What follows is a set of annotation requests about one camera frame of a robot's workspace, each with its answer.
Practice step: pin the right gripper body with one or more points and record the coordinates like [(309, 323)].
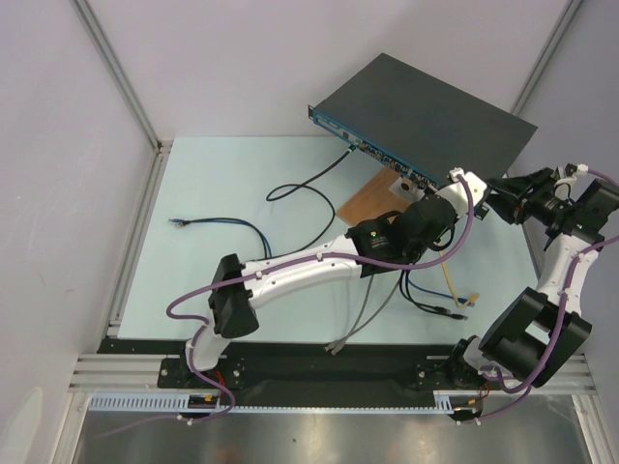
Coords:
[(518, 204)]

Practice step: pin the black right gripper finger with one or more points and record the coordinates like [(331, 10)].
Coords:
[(508, 209), (521, 186)]

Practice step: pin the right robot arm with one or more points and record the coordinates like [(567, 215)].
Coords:
[(543, 327)]

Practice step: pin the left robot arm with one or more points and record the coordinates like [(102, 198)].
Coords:
[(374, 246)]

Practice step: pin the wooden base board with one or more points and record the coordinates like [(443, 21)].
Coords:
[(372, 200)]

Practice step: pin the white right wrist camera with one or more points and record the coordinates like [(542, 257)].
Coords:
[(566, 177)]

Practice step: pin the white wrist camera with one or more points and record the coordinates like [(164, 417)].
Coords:
[(566, 177), (466, 191)]

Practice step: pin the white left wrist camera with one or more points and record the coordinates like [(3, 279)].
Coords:
[(466, 191)]

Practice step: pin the metal switch stand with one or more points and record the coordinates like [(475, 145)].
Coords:
[(406, 190)]

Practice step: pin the blue-faced black network switch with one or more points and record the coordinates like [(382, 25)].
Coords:
[(421, 126)]

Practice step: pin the black cable teal plug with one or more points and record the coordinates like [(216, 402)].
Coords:
[(306, 211)]

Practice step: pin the aluminium front frame rail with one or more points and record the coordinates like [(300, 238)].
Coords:
[(140, 373)]

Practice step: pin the right aluminium frame post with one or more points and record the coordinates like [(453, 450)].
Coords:
[(557, 35)]

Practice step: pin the aluminium frame post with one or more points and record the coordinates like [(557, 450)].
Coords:
[(557, 35), (104, 48)]

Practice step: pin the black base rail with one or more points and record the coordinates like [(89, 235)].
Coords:
[(305, 375)]

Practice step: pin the left aluminium frame post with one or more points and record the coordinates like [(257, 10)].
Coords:
[(104, 48)]

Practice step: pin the white slotted cable duct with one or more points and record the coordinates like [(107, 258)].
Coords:
[(188, 403)]

